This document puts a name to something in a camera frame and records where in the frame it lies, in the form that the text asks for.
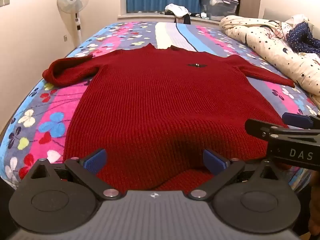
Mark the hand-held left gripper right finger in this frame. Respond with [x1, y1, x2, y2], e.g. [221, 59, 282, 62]
[187, 149, 285, 200]

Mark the navy dotted cloth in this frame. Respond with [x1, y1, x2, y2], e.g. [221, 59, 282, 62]
[285, 21, 320, 55]

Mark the black bag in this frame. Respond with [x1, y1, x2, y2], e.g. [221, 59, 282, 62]
[175, 14, 192, 25]

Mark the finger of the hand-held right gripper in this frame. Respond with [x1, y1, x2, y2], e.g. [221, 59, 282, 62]
[282, 112, 320, 129]
[245, 119, 320, 140]

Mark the dark red knitted sweater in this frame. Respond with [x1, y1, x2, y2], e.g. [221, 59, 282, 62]
[42, 44, 295, 192]

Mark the floral fleece blanket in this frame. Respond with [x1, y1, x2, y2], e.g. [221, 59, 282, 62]
[0, 21, 320, 198]

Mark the person's right forearm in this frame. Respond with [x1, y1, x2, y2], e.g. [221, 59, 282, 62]
[309, 172, 320, 235]

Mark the cream star print quilt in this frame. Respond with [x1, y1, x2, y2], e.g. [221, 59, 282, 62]
[219, 15, 320, 103]

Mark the clear plastic storage box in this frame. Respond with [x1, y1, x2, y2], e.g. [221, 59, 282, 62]
[200, 0, 239, 20]

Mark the white standing fan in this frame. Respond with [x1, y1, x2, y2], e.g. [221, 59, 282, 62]
[57, 0, 90, 49]

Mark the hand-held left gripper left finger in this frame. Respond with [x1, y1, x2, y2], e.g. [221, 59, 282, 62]
[26, 149, 124, 201]

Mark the white cloth pile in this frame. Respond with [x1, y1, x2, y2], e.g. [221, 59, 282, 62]
[164, 3, 189, 17]

